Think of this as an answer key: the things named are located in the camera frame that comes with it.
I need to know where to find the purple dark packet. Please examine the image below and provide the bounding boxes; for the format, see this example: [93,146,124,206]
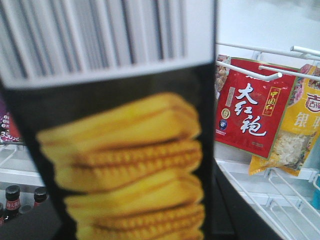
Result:
[0,96,23,143]

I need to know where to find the yellow white fungus bag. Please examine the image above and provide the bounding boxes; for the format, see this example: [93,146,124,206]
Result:
[248,77,320,176]

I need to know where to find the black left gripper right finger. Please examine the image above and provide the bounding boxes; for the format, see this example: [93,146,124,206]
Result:
[212,164,282,240]

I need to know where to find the red tea bag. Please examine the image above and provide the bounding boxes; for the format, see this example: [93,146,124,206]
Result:
[215,69,296,159]

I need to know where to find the white peg hook centre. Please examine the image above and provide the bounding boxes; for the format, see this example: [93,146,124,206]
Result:
[216,60,301,82]

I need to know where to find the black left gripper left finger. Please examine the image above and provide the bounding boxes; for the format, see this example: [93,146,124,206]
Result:
[0,200,63,240]

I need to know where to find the blue sweet potato noodle bag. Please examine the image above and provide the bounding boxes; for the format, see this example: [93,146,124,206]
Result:
[311,188,320,210]

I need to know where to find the black Franzzi biscuit box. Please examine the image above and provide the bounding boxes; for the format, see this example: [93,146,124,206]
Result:
[0,0,216,240]

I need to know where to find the dark bottle red cap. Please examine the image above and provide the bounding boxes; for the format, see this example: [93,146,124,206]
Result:
[4,185,21,223]
[33,186,48,207]

